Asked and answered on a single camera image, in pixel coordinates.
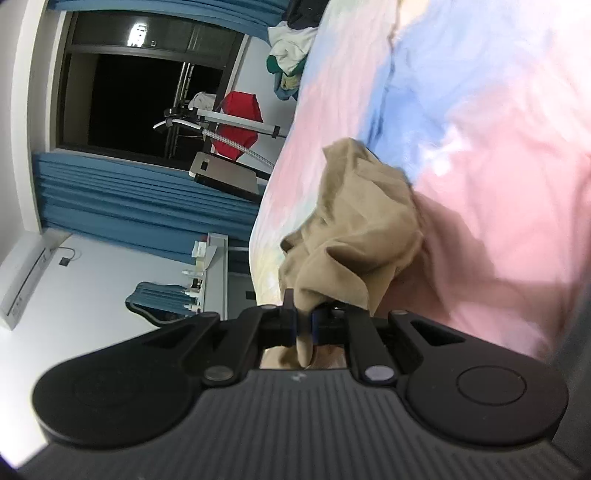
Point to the pastel bed blanket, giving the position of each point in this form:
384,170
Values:
498,161

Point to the dark window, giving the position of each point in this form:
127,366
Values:
134,97

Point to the wall socket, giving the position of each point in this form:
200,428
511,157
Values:
64,261

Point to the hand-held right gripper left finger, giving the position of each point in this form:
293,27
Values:
292,328

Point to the wavy-framed mirror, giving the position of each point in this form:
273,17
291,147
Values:
157,302

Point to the grey dresser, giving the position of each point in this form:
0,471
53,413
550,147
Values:
217,281

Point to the white hanging garment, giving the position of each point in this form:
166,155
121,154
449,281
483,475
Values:
203,99

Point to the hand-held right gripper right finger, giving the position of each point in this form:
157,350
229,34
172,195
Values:
316,328

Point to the tan t-shirt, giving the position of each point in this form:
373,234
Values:
360,230

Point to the silver steamer board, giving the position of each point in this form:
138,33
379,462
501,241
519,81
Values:
226,177

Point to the white box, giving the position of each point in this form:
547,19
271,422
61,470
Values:
201,251

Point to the red garment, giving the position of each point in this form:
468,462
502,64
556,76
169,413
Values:
240,110

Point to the pile of clothes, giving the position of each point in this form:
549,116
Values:
291,50

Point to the white air conditioner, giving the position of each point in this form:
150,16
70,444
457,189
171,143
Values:
25,281

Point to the garment steamer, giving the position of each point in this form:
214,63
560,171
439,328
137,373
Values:
231,121

